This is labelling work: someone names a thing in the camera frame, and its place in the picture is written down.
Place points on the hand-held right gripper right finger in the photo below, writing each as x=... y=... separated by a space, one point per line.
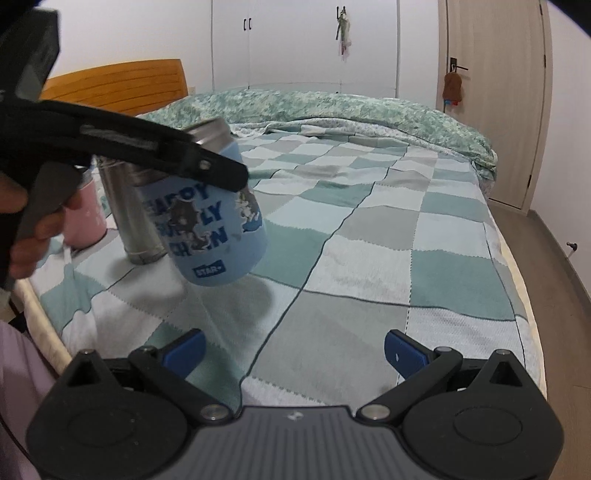
x=402 y=353

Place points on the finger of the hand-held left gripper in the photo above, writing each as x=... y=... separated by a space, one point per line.
x=184 y=154

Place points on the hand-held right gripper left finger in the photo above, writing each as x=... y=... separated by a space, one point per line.
x=185 y=351

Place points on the blue printed cup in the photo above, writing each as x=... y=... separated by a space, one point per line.
x=217 y=249

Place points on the pink cup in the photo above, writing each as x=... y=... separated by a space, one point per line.
x=87 y=221

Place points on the person's left hand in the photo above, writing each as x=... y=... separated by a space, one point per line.
x=34 y=251

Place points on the stainless steel tumbler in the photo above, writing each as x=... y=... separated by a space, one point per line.
x=134 y=221

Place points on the wooden headboard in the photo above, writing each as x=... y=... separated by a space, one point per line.
x=115 y=87

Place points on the checked blanket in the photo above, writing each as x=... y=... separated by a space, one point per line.
x=346 y=258

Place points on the white wardrobe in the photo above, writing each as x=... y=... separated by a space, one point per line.
x=286 y=41

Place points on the person's lilac clothing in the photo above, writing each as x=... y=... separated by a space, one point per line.
x=18 y=369

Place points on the green patterned duvet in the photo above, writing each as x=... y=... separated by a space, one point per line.
x=369 y=110

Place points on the black door stopper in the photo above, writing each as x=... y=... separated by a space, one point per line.
x=572 y=245

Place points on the hanging grey ornament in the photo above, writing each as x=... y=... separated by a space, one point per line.
x=344 y=27

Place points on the brown hanging pouch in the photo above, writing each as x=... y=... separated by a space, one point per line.
x=452 y=87

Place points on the light wooden door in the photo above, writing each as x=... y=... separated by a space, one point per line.
x=498 y=92

